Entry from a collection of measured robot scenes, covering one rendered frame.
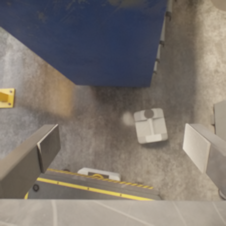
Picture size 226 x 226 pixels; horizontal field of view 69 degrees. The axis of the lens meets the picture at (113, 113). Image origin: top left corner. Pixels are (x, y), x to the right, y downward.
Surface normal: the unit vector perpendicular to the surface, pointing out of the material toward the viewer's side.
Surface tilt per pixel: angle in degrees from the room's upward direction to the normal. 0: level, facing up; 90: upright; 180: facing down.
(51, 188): 0
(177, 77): 0
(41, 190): 0
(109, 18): 90
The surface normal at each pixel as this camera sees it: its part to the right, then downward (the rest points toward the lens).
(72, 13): -0.07, 0.99
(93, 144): -0.16, -0.13
